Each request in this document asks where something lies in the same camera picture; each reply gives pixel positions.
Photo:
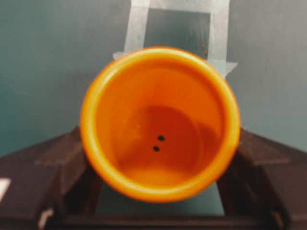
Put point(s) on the orange plastic cup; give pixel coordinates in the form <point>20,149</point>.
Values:
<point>160,124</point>

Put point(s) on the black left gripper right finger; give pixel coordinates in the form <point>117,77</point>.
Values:
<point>268,180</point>

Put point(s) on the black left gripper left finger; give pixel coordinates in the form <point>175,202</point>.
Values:
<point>48,180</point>

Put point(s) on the light blue tape square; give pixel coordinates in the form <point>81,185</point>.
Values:
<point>197,26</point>

